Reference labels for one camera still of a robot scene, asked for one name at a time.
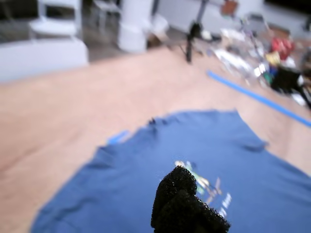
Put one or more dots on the short blue tape piece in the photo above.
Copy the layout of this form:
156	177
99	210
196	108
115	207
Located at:
117	137

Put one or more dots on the white round column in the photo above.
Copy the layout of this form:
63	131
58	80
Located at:
133	24

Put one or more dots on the white notebook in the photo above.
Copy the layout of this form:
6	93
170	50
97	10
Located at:
230	58

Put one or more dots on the long blue tape strip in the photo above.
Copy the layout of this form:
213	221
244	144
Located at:
255	95

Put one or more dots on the blue printed T-shirt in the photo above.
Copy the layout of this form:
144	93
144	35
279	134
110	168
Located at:
121	194

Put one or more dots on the red snack bag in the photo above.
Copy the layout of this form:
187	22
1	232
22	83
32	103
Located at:
281	46

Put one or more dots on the white slatted chair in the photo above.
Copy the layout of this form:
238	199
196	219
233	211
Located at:
53	26

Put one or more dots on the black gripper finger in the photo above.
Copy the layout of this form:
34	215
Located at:
175	182
192	213

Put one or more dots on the brown board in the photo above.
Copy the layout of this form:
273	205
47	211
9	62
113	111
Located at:
229	8

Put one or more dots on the yellow snack bag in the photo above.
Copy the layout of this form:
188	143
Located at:
273	58

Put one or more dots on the black camera tripod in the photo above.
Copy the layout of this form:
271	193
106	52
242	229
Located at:
189	46

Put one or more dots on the black box device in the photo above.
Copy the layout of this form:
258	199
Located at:
286	77

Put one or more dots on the white chair with wide back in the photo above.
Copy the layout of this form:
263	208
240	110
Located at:
36	58

